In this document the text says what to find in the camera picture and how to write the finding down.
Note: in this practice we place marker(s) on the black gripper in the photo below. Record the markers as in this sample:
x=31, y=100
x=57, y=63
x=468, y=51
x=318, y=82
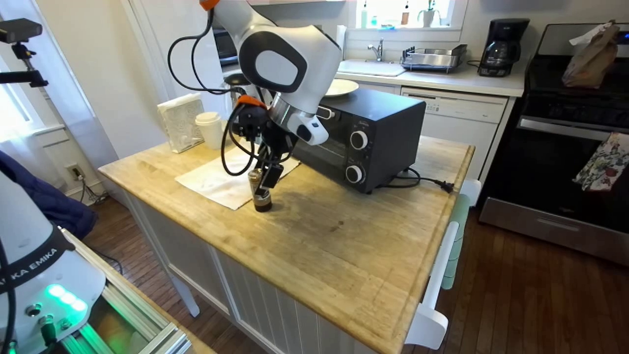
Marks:
x=275, y=139

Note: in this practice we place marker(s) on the brown spice bottle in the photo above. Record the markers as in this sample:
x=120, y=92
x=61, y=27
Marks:
x=263, y=198

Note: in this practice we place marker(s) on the green soap bottle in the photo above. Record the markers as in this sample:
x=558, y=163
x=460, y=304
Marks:
x=363, y=15

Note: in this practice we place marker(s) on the small brown bottle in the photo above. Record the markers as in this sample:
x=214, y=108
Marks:
x=405, y=13

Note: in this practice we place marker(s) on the white cloth placemat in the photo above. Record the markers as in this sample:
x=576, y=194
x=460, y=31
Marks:
x=212, y=179

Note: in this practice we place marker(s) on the white ceramic plate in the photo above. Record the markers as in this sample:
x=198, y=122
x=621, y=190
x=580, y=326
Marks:
x=344, y=86

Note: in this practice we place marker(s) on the black toaster oven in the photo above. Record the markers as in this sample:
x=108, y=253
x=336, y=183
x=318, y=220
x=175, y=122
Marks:
x=379, y=137

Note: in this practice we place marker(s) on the white wooden kitchen island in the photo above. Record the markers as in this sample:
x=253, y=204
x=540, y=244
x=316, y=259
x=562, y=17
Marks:
x=261, y=306

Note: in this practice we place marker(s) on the white kitchen sink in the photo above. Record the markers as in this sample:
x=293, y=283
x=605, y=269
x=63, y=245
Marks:
x=369, y=67

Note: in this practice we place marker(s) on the white paper towel roll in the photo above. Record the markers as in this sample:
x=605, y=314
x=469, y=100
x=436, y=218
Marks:
x=340, y=35

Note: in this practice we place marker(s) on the chrome sink faucet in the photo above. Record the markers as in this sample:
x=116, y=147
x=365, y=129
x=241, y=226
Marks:
x=377, y=49

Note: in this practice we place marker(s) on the teal hanging towel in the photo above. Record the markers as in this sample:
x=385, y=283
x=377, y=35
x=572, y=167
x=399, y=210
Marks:
x=456, y=242

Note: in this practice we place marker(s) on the white dishwasher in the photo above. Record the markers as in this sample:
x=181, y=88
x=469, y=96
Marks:
x=458, y=118

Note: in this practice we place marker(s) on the grey dish rack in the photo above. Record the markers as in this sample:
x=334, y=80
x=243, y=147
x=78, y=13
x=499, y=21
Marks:
x=432, y=59

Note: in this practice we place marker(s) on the blue fabric cover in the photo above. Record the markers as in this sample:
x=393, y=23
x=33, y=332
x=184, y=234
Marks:
x=45, y=196

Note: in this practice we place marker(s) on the black coffee maker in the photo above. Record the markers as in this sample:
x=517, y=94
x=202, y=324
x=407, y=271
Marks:
x=501, y=45

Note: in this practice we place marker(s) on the black kitchen stove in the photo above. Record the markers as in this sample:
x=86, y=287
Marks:
x=550, y=163

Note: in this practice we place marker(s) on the floral dish towel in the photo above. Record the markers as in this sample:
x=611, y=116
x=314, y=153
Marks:
x=605, y=163

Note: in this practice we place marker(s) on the brown paper bag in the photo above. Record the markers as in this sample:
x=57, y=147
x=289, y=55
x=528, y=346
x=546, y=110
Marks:
x=591, y=59

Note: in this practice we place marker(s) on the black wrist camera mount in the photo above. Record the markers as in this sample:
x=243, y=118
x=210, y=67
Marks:
x=247, y=120

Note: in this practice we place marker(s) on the white floor wall outlet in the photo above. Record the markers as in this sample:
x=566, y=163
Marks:
x=74, y=171

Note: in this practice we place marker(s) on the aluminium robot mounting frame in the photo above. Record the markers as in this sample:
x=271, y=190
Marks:
x=129, y=320

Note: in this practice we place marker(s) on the black camera on tripod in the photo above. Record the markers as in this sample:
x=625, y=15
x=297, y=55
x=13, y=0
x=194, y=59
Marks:
x=19, y=31

